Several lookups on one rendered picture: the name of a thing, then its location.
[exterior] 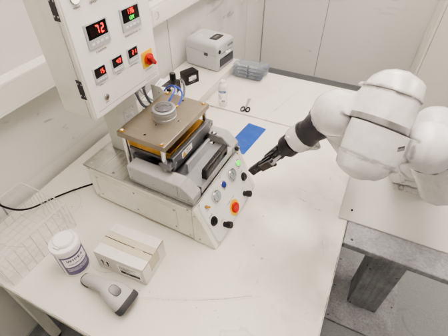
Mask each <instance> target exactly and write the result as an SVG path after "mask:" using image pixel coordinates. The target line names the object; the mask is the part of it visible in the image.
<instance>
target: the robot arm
mask: <svg viewBox="0 0 448 336"><path fill-rule="evenodd" d="M358 84H360V86H362V87H361V88H360V90H358V91H356V92H354V93H351V92H349V91H346V90H344V89H332V90H329V91H326V92H324V93H322V94H320V96H318V98H316V100H315V102H314V104H313V106H312V108H311V109H310V111H309V113H308V115H307V116H306V118H304V120H302V121H298V122H297V123H296V124H294V125H293V126H292V127H290V128H289V129H288V130H287V131H286V133H285V134H284V135H283V136H282V137H280V138H279V140H278V144H277V145H276V146H274V148H272V149H271V150H270V151H269V152H268V153H266V154H265V155H264V158H262V159H261V160H260V161H258V162H257V163H256V164H254V165H253V166H251V167H250V168H249V169H248V171H249V172H250V173H251V174H252V175H255V174H257V173H258V172H260V171H265V170H267V169H269V168H272V167H275V166H277V162H278V161H279V160H280V159H283V158H284V157H285V156H286V157H293V156H295V155H296V154H298V153H302V152H305V151H312V150H318V149H320V148H321V146H320V142H319V141H321V140H324V139H326V138H327V140H328V142H329V143H330V144H331V146H332V148H334V150H335V152H336V153H337V157H336V162H337V164H338V166H339V167H340V168H341V169H342V170H343V171H344V172H345V173H346V174H348V175H349V176H351V177H352V178H354V179H358V180H361V181H362V180H370V181H378V180H380V179H384V178H386V177H387V176H389V178H390V180H391V182H392V185H393V189H396V190H400V191H404V192H408V193H412V194H416V195H420V198H421V199H422V200H424V201H425V202H427V203H430V204H432V205H435V206H443V205H448V107H445V106H434V107H428V108H425V109H423V110H422V111H419V110H420V108H421V106H422V105H423V104H424V100H425V95H426V92H427V87H426V85H425V84H424V82H423V81H422V80H421V79H420V78H418V76H416V75H414V74H412V73H411V72H410V71H404V70H401V69H385V70H383V71H380V72H378V73H376V74H373V75H372V76H371V77H370V78H369V79H368V80H366V81H361V82H360V83H358Z"/></svg>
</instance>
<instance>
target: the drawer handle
mask: <svg viewBox="0 0 448 336"><path fill-rule="evenodd" d="M226 154H227V145H225V144H222V146H220V148H219V149H218V150H217V152H216V153H215V154H214V156H212V158H211V159H210V160H209V161H208V163H207V164H206V165H205V166H204V168H202V172H201V174H202V178H203V179H206V180H208V178H209V173H210V171H211V170H212V168H214V166H215V165H216V164H217V162H218V161H219V160H220V158H222V156H223V155H226Z"/></svg>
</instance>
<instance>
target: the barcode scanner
mask: <svg viewBox="0 0 448 336"><path fill-rule="evenodd" d="M80 282H81V284H82V285H83V286H85V287H86V288H90V289H94V290H96V291H98V292H100V294H101V296H102V298H103V299H104V301H105V302H106V304H107V305H108V306H109V307H110V308H111V309H112V310H114V312H115V314H117V315H118V316H122V315H123V314H124V313H125V312H126V310H127V309H128V308H129V306H130V305H131V304H132V302H133V301H134V300H135V298H136V297H137V296H138V294H139V293H138V292H137V291H136V290H135V289H132V288H130V286H128V285H126V284H124V283H123V282H121V281H117V280H112V279H105V278H102V277H100V276H98V275H94V274H92V273H85V274H84V275H83V276H82V277H81V280H80Z"/></svg>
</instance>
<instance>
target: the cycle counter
mask: <svg viewBox="0 0 448 336"><path fill-rule="evenodd" d="M88 28H89V32H90V36H91V38H94V37H96V36H98V35H100V34H102V33H104V32H106V30H105V26H104V22H103V21H101V22H99V23H96V24H94V25H92V26H90V27H88Z"/></svg>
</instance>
